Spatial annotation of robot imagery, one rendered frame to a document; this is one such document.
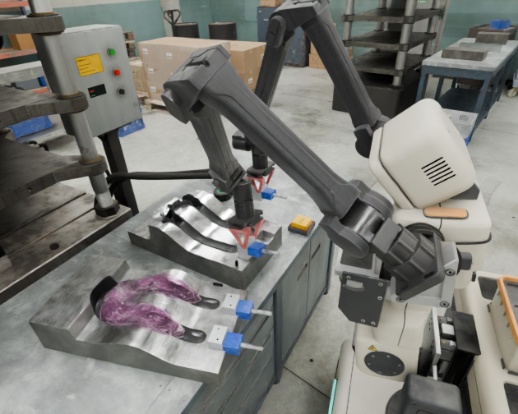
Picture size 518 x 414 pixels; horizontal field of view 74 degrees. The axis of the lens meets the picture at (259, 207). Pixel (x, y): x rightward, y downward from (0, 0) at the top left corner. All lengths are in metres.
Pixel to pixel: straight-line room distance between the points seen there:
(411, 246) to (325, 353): 1.38
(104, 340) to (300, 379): 1.11
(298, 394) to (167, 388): 0.97
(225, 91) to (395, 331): 0.71
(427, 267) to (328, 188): 0.21
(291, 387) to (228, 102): 1.51
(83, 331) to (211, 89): 0.73
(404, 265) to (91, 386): 0.78
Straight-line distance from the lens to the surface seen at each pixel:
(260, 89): 1.06
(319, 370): 1.90
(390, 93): 4.88
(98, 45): 1.64
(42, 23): 1.36
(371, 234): 0.61
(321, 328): 2.03
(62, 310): 1.07
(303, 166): 0.56
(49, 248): 1.54
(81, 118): 1.44
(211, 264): 1.11
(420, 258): 0.63
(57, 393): 1.05
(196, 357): 0.92
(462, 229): 0.73
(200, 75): 0.53
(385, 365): 1.09
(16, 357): 1.18
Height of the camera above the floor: 1.61
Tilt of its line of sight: 33 degrees down
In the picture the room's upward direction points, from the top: 2 degrees counter-clockwise
